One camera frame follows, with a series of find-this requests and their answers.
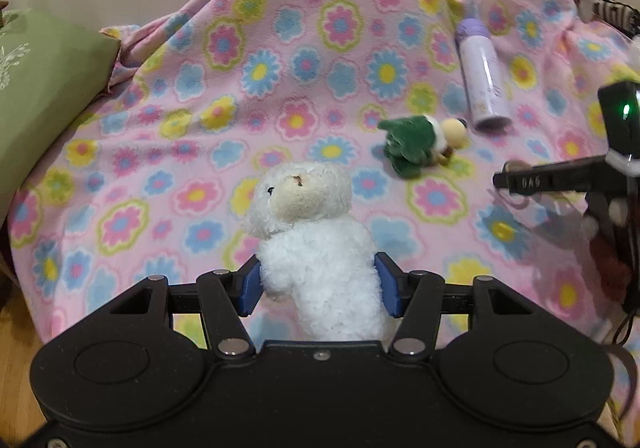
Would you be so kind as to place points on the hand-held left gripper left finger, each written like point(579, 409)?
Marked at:
point(250, 288)

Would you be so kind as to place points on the striped plush toy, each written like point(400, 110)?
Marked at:
point(612, 10)

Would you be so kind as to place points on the white lamb plush toy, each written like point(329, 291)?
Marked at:
point(320, 268)

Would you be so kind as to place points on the pink floral fleece blanket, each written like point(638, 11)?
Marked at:
point(200, 128)

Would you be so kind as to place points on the purple bottle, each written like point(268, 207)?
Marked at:
point(482, 78)

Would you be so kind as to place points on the green plush toy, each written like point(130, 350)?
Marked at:
point(410, 143)

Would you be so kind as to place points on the green embroidered pillow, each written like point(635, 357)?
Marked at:
point(45, 93)

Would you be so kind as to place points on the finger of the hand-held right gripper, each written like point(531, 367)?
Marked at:
point(540, 180)

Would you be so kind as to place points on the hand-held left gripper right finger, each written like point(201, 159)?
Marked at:
point(389, 285)

